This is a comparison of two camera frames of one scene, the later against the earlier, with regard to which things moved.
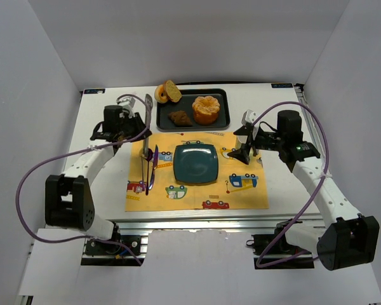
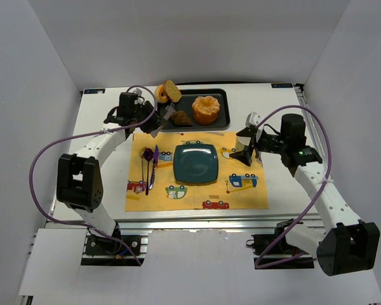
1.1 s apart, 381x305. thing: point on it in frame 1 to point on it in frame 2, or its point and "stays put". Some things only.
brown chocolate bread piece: x=180 y=118 stays put
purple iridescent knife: x=155 y=161 stays put
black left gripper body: x=136 y=124 to x=153 y=120
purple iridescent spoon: x=149 y=154 stays put
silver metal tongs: x=148 y=101 to x=170 y=109
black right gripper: x=251 y=140 stays put
